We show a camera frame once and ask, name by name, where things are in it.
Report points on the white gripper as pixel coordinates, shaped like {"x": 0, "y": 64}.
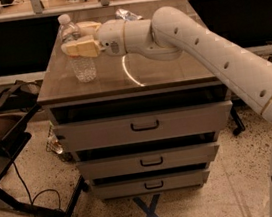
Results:
{"x": 111, "y": 36}

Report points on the clear plastic water bottle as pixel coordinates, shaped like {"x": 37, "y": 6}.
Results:
{"x": 83, "y": 67}

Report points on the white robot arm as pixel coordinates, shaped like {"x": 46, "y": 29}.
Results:
{"x": 165, "y": 36}

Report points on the grey drawer cabinet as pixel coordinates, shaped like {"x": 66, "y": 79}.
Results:
{"x": 130, "y": 85}

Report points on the top grey drawer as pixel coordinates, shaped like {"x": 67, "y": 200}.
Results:
{"x": 205, "y": 118}

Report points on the grey drawer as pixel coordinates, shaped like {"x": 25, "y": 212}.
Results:
{"x": 205, "y": 118}
{"x": 151, "y": 184}
{"x": 149, "y": 161}

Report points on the black chair with bag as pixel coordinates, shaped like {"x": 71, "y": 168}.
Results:
{"x": 13, "y": 138}

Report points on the middle grey drawer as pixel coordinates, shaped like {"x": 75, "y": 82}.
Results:
{"x": 149, "y": 161}

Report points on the bottom grey drawer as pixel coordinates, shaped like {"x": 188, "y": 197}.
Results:
{"x": 151, "y": 184}

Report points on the black caster leg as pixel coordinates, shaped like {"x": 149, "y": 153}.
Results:
{"x": 238, "y": 122}

